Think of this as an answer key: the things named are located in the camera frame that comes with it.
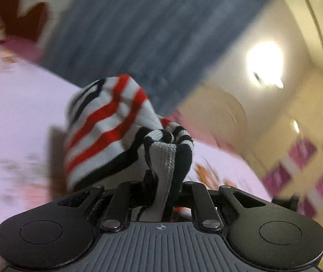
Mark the striped knit sweater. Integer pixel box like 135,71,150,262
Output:
64,74,193,222

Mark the blue centre curtain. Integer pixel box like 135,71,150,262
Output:
42,0,270,115

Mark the wall lamp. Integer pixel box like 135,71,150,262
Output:
246,41,284,90

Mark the cream arched headboard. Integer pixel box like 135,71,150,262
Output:
178,84,248,153

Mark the red heart-shaped headboard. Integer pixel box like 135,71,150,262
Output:
0,0,49,42

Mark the pink floral bed sheet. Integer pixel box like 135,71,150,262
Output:
0,46,270,271

